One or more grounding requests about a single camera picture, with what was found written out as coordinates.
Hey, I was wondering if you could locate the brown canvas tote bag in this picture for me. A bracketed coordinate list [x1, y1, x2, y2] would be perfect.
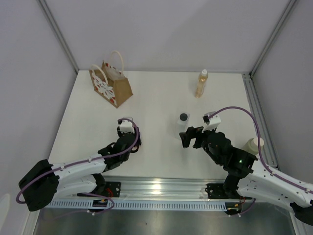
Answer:
[89, 50, 133, 108]

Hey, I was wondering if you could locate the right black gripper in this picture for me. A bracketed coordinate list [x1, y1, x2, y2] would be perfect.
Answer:
[179, 124, 221, 165]

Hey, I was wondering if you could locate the amber liquid clear bottle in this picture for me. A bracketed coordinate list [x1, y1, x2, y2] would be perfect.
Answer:
[195, 69, 209, 98]

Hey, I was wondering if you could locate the aluminium mounting rail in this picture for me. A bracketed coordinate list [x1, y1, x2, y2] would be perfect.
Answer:
[31, 176, 255, 200]

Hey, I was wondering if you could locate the right side aluminium rail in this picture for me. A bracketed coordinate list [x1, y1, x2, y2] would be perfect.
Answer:
[242, 72, 279, 169]

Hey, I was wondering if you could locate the left aluminium frame post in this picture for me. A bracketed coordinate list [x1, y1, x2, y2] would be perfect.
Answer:
[36, 0, 80, 74]

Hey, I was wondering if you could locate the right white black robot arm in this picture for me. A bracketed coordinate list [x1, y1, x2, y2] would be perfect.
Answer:
[179, 127, 313, 225]

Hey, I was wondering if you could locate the right aluminium frame post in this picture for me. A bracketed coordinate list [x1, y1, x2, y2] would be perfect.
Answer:
[249, 0, 299, 79]

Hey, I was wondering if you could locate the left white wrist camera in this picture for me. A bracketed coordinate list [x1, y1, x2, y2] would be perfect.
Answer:
[118, 117, 135, 134]

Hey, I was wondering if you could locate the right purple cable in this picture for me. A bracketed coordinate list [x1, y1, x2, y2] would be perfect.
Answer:
[207, 105, 313, 217]

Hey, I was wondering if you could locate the cream capped white bottle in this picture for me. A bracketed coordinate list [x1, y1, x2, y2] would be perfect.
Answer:
[242, 138, 259, 156]

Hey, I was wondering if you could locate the white bottle black cap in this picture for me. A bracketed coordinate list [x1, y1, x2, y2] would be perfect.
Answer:
[174, 112, 190, 140]

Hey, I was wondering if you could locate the aluminium frame post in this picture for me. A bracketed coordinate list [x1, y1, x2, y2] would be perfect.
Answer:
[249, 0, 299, 79]
[36, 0, 80, 74]

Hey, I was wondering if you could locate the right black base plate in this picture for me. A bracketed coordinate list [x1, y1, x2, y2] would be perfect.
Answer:
[205, 183, 240, 199]

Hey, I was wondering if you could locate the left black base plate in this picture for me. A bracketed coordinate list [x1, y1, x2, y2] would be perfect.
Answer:
[90, 181, 121, 198]

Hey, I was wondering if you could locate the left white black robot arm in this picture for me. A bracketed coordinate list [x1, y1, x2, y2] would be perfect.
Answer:
[16, 127, 141, 212]

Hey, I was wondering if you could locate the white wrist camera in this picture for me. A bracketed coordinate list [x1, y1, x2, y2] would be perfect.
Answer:
[118, 117, 135, 134]
[202, 112, 221, 132]

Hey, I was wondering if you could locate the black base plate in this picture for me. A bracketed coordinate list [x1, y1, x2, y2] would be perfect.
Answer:
[205, 183, 240, 199]
[90, 181, 121, 198]

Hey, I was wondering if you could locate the white slotted cable duct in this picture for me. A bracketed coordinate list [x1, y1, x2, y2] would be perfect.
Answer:
[46, 199, 227, 212]

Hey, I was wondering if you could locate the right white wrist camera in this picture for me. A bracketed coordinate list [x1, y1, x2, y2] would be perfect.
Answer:
[202, 112, 221, 132]

